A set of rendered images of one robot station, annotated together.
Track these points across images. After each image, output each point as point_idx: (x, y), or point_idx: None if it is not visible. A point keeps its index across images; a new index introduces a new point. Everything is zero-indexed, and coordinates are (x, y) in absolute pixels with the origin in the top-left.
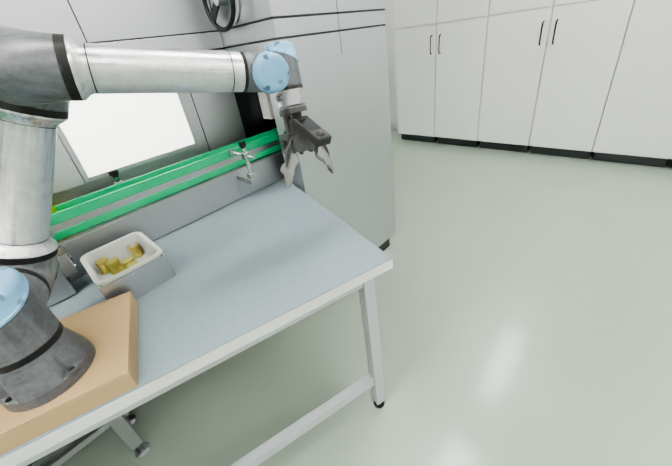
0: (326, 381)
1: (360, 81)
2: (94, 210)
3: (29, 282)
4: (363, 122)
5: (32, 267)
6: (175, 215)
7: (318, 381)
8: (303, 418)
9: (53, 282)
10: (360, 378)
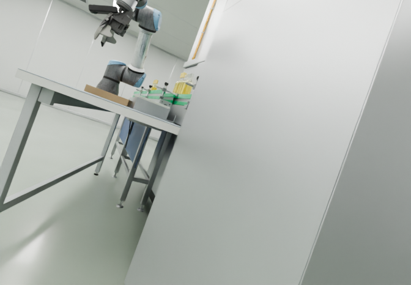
0: (46, 249)
1: (295, 3)
2: (182, 98)
3: (119, 66)
4: (265, 83)
5: (127, 69)
6: (183, 116)
7: (54, 247)
8: (38, 186)
9: (128, 78)
10: (11, 260)
